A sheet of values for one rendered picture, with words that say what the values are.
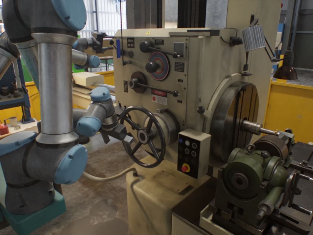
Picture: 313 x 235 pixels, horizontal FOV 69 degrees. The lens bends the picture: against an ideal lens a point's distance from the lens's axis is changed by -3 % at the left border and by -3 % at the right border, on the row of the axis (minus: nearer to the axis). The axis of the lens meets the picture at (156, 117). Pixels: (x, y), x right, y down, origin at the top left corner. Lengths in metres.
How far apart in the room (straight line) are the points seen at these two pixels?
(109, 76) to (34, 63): 3.55
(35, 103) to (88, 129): 2.96
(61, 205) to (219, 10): 1.66
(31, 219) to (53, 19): 0.58
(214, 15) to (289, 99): 2.02
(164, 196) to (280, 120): 2.29
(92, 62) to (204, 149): 0.81
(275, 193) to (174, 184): 1.11
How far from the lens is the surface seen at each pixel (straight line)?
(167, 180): 2.17
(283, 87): 3.64
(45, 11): 0.65
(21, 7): 0.70
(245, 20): 1.88
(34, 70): 0.82
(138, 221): 2.32
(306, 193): 1.65
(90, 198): 3.06
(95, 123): 0.84
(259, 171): 1.20
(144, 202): 2.10
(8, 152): 0.76
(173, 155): 1.56
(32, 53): 0.79
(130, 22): 2.64
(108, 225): 2.69
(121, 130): 0.99
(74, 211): 2.94
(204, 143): 1.28
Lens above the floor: 1.87
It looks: 20 degrees down
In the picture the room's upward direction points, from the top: straight up
